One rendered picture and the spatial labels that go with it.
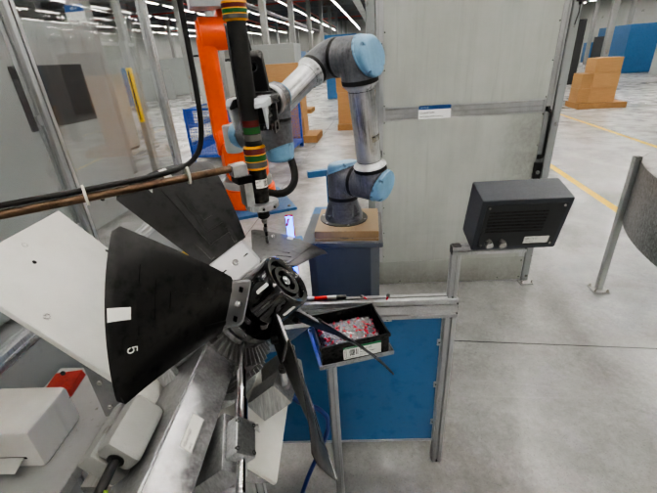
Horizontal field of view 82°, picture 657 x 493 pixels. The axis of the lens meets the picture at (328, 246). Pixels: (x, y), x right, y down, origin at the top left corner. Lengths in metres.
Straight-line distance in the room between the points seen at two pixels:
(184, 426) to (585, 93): 12.74
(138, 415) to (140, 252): 0.25
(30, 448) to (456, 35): 2.57
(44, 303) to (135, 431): 0.29
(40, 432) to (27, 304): 0.36
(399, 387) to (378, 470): 0.45
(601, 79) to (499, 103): 10.38
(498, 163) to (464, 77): 0.61
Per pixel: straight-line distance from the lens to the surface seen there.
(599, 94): 13.13
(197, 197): 0.86
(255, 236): 1.08
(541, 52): 2.81
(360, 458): 1.97
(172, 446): 0.66
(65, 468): 1.11
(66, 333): 0.81
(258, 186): 0.79
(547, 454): 2.14
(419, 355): 1.53
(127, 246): 0.57
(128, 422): 0.68
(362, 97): 1.27
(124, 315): 0.56
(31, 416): 1.10
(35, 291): 0.84
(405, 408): 1.72
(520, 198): 1.23
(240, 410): 0.71
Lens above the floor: 1.62
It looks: 26 degrees down
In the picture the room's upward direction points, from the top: 4 degrees counter-clockwise
